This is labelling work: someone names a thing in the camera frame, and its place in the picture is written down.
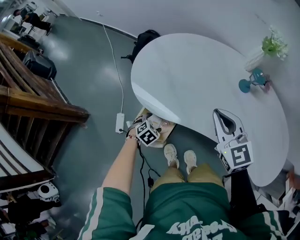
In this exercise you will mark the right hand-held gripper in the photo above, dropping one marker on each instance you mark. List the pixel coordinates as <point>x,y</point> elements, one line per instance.
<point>239,155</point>

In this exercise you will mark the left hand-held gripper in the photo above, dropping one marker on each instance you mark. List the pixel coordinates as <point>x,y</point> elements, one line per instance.
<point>147,133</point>

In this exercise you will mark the yellow wooden bin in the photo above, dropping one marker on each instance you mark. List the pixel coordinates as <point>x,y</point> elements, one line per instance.
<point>167,136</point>

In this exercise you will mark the person's right forearm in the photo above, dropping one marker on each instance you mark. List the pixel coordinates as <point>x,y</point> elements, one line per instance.
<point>241,189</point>

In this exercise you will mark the person's left forearm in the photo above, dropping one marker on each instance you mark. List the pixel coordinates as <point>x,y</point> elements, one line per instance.
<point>119,168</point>

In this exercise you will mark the white curved table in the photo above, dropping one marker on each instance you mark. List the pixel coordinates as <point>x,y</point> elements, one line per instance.
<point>211,93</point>

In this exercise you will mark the person's left hand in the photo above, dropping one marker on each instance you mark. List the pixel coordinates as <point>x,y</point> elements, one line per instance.
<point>133,129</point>

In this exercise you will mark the white power strip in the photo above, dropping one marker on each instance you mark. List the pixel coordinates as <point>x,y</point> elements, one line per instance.
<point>120,123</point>

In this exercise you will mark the person's left white shoe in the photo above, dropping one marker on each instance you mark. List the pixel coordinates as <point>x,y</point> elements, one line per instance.
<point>171,154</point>

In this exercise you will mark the person's white shoe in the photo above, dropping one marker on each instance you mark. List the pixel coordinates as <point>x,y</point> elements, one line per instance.
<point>171,154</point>
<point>190,161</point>

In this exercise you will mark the person's right white shoe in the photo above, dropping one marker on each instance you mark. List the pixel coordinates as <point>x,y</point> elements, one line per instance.
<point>190,161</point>

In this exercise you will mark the teal lantern lamp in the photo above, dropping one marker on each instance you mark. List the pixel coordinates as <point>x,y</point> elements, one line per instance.
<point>252,80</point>

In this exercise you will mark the person's khaki trousers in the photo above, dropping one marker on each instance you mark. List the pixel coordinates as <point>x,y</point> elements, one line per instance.
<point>187,174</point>

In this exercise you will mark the small pink potted plant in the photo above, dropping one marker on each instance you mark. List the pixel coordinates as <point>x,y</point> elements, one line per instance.
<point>268,83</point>

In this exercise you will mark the white ribbed vase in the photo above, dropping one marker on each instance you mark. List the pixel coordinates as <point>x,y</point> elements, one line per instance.
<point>254,59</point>

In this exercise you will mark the wooden side cabinet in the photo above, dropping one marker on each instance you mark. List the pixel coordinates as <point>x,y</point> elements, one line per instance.
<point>289,187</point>

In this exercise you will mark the person's green shirt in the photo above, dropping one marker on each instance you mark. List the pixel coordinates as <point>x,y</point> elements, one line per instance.
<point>187,211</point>

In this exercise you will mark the black backpack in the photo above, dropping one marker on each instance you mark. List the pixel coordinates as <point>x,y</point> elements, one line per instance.
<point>143,44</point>

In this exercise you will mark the white green flower bouquet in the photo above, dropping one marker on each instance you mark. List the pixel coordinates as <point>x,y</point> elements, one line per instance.
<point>274,45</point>

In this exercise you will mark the white round robot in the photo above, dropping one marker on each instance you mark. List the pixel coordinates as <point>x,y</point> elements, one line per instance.
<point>48,192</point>

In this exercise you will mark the black floor machine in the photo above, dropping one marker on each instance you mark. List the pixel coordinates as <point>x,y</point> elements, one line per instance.
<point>41,65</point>

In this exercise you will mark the cluttered equipment pile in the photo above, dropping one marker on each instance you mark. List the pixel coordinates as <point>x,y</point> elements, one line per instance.
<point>23,215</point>

